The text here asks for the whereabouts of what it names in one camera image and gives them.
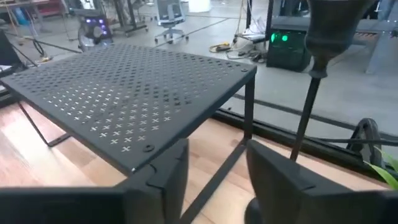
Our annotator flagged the black aluminium table frame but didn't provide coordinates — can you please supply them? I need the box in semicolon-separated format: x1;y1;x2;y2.
213;108;398;183

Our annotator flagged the white cylinder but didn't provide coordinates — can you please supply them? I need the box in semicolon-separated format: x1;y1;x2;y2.
188;0;212;13

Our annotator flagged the grey office chair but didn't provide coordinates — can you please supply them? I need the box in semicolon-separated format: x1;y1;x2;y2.
154;0;190;44

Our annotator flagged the black equipment stand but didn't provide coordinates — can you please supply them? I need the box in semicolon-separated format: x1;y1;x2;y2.
112;0;149;35

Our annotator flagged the green plant in white pot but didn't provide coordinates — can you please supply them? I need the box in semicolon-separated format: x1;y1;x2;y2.
363;145;398;190

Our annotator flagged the black device with purple lights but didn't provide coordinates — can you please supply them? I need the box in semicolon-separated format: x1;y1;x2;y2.
77;15;113;52

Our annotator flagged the black computer with green lights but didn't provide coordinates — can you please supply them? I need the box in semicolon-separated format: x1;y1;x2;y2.
266;29;312;73

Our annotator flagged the black monitor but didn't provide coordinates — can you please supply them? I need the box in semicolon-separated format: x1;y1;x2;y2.
0;29;27;77

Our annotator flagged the black perforated metal shelf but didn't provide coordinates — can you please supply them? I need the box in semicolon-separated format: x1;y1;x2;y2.
0;43;258;224

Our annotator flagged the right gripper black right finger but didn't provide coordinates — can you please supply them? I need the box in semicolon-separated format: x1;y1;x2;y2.
245;139;398;224

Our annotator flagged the black arched cable holder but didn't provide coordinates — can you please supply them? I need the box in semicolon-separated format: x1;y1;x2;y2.
346;118;384;167

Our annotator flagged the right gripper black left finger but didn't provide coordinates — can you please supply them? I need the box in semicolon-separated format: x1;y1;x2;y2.
0;138;190;224

